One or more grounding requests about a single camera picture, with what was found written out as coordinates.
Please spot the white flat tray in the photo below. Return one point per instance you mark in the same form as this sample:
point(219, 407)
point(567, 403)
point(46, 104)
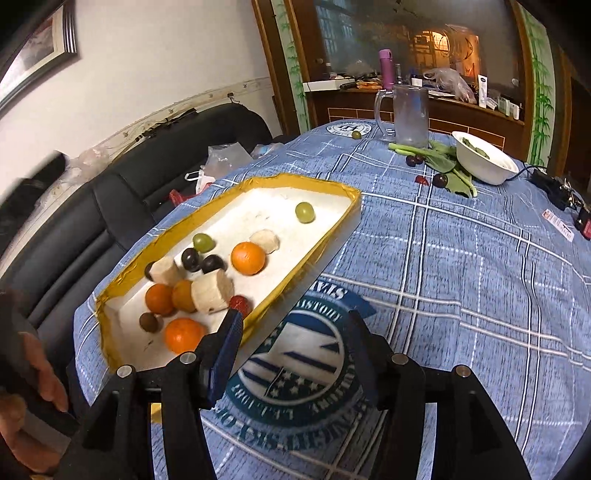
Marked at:
point(323, 85)

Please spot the red cherry tomato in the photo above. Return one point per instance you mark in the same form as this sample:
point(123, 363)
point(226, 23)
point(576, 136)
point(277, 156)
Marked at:
point(421, 180)

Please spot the white and red plastic bag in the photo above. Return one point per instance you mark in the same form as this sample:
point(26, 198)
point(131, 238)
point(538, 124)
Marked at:
point(199, 180)

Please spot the leafy greens in bowl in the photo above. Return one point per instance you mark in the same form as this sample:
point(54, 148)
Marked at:
point(475, 147)

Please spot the wooden counter cabinet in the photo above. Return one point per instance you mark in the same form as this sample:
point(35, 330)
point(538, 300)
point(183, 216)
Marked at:
point(360, 106)

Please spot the clear plastic bag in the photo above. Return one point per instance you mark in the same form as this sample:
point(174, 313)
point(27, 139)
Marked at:
point(226, 157)

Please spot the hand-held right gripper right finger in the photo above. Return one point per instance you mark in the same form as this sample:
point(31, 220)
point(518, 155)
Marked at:
point(367, 369)

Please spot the white cup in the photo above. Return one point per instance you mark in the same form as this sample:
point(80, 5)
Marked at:
point(416, 81)

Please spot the framed picture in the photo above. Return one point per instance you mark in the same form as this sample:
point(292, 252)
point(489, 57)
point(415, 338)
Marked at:
point(32, 50)

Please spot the black leather sofa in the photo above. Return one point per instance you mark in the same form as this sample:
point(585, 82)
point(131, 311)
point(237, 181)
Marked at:
point(115, 194)

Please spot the person's left hand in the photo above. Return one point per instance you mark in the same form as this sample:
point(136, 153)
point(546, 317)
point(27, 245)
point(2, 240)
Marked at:
point(46, 376)

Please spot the brown longan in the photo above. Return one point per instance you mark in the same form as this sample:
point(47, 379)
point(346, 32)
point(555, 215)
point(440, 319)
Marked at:
point(149, 321)

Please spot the white paper card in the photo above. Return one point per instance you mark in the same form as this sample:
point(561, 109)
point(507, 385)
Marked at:
point(556, 224)

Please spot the plastic bag with red contents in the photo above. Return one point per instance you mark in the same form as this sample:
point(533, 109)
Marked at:
point(450, 83)

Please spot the black power adapter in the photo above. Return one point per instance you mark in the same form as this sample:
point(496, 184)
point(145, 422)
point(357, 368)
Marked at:
point(549, 184)

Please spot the green grape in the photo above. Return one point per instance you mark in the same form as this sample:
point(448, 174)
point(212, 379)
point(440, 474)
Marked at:
point(203, 242)
point(304, 212)

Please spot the peeled banana piece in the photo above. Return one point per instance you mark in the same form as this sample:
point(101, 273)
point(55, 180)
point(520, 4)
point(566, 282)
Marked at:
point(211, 290)
point(167, 271)
point(265, 240)

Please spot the small orange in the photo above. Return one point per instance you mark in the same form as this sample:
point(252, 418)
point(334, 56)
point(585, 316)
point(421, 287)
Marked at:
point(183, 296)

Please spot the clear glass pitcher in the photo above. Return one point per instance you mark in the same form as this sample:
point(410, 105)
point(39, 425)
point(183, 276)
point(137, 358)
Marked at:
point(411, 120)

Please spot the dark plum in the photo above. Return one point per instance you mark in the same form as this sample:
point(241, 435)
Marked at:
point(213, 264)

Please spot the red jujube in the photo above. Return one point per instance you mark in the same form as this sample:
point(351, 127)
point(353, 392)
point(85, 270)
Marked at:
point(239, 303)

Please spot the white carton with blue logo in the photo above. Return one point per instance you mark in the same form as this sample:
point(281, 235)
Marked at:
point(482, 90)

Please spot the yellow-edged white tray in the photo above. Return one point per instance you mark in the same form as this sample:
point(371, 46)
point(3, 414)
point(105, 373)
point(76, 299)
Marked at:
point(277, 203)

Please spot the white bowl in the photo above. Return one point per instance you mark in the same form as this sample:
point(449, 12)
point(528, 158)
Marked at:
point(489, 170)

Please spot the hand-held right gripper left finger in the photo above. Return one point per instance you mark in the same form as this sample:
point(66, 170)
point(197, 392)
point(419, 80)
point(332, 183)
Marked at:
point(226, 360)

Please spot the purple bottle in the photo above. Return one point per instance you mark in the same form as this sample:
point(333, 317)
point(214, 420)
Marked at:
point(387, 69)

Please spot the loose leafy greens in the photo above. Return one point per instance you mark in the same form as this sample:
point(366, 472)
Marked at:
point(443, 159)

